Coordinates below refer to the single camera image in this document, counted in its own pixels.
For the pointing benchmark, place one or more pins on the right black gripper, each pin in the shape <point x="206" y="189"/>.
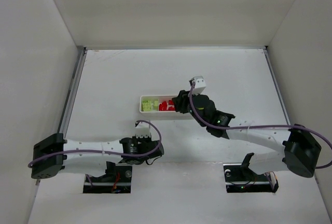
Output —
<point x="183" y="102"/>

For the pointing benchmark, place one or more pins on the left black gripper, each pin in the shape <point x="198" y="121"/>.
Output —
<point x="154" y="148"/>

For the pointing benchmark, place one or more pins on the red lego slope piece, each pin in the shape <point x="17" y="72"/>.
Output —
<point x="171" y="106"/>

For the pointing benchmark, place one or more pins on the pale green duplo brick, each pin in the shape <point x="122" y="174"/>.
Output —
<point x="156" y="105"/>

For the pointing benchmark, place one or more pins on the light green duplo brick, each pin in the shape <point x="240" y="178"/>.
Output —
<point x="146" y="105"/>

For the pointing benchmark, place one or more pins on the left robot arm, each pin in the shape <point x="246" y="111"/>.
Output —
<point x="55" y="155"/>

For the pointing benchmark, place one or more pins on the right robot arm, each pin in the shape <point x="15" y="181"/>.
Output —
<point x="291" y="148"/>

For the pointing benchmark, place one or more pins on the white divided sorting tray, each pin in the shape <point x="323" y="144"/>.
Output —
<point x="161" y="115"/>

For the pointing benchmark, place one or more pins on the red arch lego piece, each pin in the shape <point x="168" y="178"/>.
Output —
<point x="163" y="106"/>

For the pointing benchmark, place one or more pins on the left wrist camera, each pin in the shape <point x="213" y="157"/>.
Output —
<point x="142" y="129"/>

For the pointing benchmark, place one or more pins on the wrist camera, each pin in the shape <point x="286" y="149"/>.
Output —
<point x="142" y="129"/>
<point x="198" y="83"/>

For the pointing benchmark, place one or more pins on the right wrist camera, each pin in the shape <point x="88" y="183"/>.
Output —
<point x="198" y="83"/>

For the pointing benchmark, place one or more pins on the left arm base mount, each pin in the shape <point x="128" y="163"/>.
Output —
<point x="117" y="180"/>

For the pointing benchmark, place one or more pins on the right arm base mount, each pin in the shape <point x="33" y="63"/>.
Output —
<point x="240" y="179"/>

